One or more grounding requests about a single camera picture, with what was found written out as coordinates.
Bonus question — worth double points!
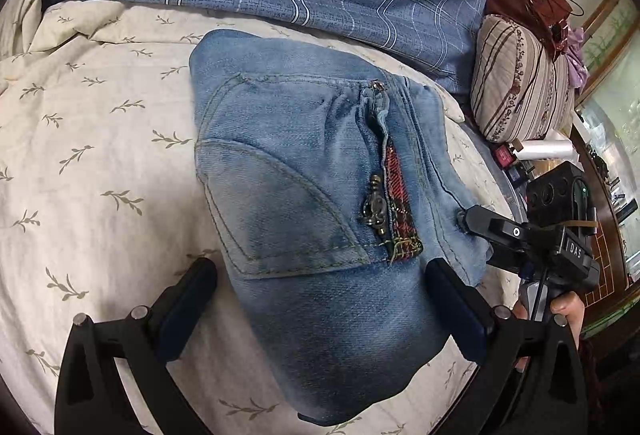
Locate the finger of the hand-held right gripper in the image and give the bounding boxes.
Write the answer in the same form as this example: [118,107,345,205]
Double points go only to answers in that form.
[486,247,526,277]
[457,204,532,247]

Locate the striped floral pillow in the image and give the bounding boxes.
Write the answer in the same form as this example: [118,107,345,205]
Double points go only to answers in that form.
[470,14,576,143]

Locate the wooden cabinet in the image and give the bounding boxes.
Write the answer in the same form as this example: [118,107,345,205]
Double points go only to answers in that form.
[570,110,640,341]

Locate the purple cloth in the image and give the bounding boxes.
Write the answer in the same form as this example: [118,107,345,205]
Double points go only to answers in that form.
[562,26,589,90]

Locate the wood framed glass panel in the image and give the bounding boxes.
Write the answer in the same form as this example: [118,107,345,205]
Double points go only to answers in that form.
[580,0,640,113]

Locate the person's right hand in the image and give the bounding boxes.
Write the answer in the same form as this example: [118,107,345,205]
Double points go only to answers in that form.
[549,296,585,343]

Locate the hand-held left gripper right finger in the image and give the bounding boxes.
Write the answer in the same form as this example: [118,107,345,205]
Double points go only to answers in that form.
[424,259,588,435]

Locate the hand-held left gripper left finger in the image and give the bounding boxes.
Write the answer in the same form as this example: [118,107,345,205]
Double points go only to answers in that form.
[54,257,218,435]

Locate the white plastic roll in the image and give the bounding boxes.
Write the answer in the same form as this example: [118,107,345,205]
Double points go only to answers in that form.
[515,138,574,162]

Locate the cream leaf print bedsheet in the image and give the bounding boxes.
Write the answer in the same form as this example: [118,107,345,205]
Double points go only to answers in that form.
[0,0,521,435]

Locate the blue denim pants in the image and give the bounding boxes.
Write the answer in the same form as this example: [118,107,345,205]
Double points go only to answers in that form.
[189,29,493,427]

